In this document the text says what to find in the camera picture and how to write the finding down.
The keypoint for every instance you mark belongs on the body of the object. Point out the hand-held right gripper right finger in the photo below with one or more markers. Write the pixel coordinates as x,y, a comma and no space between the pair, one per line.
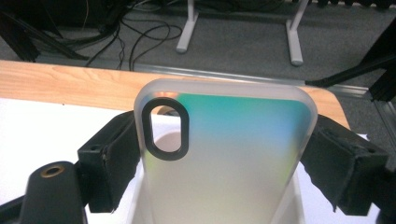
342,161

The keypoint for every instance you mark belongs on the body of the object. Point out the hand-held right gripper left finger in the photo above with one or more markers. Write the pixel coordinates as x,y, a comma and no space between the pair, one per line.
112,161

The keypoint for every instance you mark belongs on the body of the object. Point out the gradient translucent phone case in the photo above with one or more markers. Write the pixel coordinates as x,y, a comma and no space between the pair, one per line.
230,149

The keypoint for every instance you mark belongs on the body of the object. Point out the black stand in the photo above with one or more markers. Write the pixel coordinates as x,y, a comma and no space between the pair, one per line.
383,87
18,40

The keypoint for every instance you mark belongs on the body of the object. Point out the white board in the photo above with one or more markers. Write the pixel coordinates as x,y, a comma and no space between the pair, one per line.
31,130

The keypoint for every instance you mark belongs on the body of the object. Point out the white metal stand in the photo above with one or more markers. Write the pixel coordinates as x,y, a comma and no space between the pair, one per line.
294,37

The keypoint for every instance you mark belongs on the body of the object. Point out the metal floor rail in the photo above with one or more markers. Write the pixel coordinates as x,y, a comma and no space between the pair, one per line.
218,74
386,112

